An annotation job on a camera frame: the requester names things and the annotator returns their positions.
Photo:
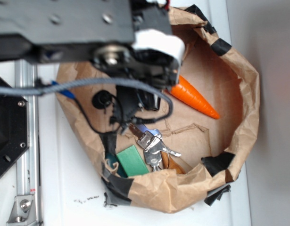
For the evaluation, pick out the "aluminium extrusion rail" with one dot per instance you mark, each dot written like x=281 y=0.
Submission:
x=28 y=165

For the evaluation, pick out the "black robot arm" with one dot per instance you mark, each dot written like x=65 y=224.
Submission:
x=122 y=38

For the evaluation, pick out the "brown paper bag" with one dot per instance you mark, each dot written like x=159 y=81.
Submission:
x=213 y=151

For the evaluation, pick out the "brown leather key fob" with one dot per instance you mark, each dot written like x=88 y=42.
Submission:
x=169 y=163

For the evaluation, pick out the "green plastic key tag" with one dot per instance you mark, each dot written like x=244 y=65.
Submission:
x=129 y=162

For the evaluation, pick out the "metal corner bracket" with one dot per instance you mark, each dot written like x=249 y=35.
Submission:
x=24 y=212

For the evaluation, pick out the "black gripper white cover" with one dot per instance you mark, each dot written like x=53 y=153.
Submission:
x=155 y=56

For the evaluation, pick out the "orange toy carrot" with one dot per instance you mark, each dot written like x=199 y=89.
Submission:
x=188 y=94

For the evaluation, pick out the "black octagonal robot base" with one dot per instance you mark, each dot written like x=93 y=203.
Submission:
x=13 y=130

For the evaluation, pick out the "silver key bunch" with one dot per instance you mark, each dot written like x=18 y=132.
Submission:
x=151 y=141

